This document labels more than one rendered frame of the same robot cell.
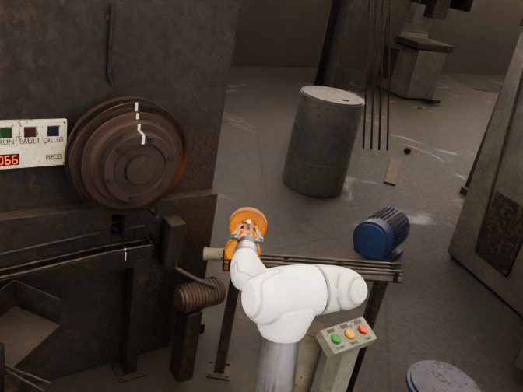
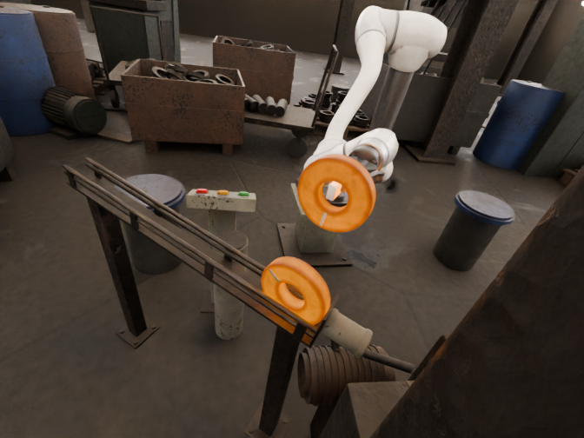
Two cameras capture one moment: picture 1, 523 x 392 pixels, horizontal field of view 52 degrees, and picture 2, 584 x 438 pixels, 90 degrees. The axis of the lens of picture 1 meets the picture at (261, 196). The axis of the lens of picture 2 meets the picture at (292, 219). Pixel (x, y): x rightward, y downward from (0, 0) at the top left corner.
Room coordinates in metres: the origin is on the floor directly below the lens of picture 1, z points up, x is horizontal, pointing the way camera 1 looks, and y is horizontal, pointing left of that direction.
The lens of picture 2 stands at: (2.45, 0.20, 1.18)
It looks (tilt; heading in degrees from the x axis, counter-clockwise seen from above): 35 degrees down; 207
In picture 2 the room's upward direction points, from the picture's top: 10 degrees clockwise
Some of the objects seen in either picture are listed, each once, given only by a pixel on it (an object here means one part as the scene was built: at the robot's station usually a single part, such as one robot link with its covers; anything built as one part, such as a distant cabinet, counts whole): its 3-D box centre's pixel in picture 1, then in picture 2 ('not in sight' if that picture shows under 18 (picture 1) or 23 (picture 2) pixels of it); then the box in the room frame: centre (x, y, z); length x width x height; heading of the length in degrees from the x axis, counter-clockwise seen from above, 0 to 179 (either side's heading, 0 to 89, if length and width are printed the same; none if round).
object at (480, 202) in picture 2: not in sight; (467, 232); (0.58, 0.47, 0.22); 0.32 x 0.32 x 0.43
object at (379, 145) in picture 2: (246, 253); (368, 157); (1.73, 0.02, 0.90); 0.09 x 0.06 x 0.09; 94
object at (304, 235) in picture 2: not in sight; (316, 225); (1.11, -0.32, 0.16); 0.40 x 0.40 x 0.31; 43
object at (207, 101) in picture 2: not in sight; (190, 105); (0.53, -2.04, 0.33); 0.93 x 0.73 x 0.66; 135
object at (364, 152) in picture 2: (247, 242); (360, 164); (1.80, 0.02, 0.91); 0.09 x 0.08 x 0.07; 4
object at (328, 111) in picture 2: not in sight; (341, 110); (-1.19, -1.23, 0.22); 1.20 x 0.81 x 0.44; 123
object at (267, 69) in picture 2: not in sight; (252, 74); (-1.11, -2.63, 0.38); 1.03 x 0.83 x 0.75; 131
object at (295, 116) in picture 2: not in sight; (266, 94); (-0.02, -1.58, 0.48); 1.18 x 0.65 x 0.96; 118
